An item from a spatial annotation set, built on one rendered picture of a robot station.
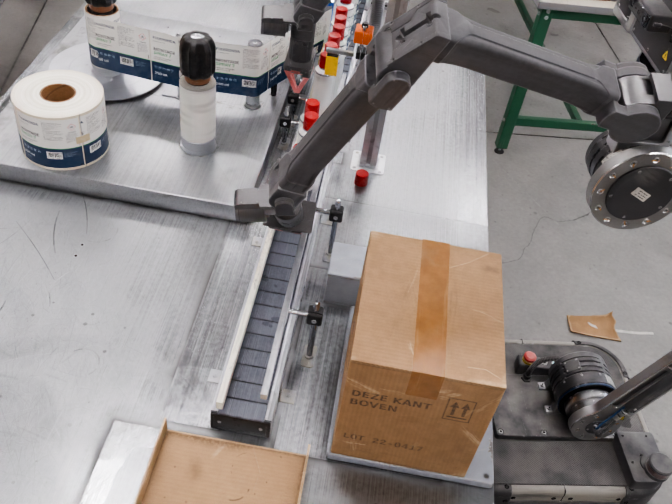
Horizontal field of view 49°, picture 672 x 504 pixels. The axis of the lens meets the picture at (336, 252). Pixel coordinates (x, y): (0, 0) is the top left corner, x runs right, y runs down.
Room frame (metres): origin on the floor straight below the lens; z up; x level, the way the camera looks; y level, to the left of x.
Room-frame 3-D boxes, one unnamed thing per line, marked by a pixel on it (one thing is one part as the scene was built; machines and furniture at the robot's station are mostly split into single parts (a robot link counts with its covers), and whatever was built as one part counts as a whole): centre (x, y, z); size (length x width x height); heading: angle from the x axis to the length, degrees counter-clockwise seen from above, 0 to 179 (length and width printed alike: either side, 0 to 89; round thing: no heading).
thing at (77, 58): (1.74, 0.70, 0.89); 0.31 x 0.31 x 0.01
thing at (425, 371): (0.85, -0.17, 0.99); 0.30 x 0.24 x 0.27; 179
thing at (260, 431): (1.55, 0.10, 0.85); 1.65 x 0.11 x 0.05; 179
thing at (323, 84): (1.66, 0.10, 0.98); 0.05 x 0.05 x 0.20
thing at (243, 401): (1.55, 0.10, 0.86); 1.65 x 0.08 x 0.04; 179
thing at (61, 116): (1.40, 0.68, 0.95); 0.20 x 0.20 x 0.14
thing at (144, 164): (1.69, 0.54, 0.86); 0.80 x 0.67 x 0.05; 179
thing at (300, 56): (1.59, 0.16, 1.13); 0.10 x 0.07 x 0.07; 0
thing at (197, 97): (1.48, 0.38, 1.03); 0.09 x 0.09 x 0.30
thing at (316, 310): (0.92, 0.04, 0.91); 0.07 x 0.03 x 0.16; 89
